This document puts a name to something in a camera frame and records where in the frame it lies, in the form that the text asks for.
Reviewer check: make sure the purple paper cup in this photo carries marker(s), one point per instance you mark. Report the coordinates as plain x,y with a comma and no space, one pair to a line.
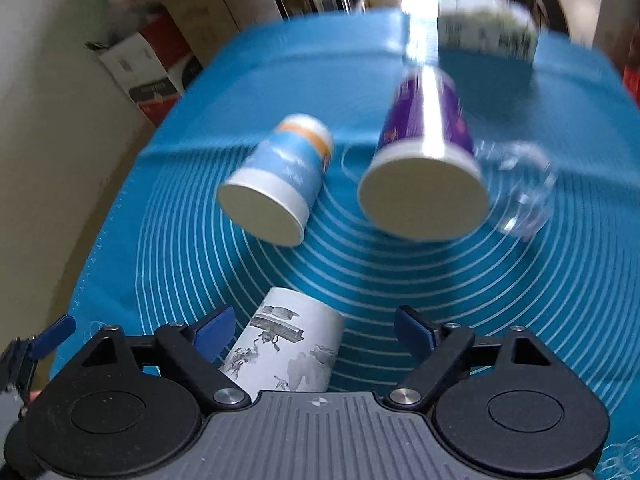
424,182

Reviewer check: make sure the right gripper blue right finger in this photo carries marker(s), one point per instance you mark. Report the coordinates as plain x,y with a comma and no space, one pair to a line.
440,350

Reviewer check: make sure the white ink-painting paper cup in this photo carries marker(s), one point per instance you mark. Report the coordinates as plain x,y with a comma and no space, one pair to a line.
290,344

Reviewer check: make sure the red and white appliance box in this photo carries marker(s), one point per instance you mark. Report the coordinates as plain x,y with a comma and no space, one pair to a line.
153,66

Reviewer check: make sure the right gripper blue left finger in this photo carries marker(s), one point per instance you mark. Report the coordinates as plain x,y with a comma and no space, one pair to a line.
188,356

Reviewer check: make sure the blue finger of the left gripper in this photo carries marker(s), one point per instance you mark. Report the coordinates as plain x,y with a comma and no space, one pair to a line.
54,335

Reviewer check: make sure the tissue box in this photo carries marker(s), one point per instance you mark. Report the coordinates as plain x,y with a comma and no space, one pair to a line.
498,28

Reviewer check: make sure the blue and white paper cup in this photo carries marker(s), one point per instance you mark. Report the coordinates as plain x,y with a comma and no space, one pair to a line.
272,193

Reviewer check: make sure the clear plastic cup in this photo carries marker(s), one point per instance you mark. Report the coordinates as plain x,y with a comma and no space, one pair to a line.
520,179

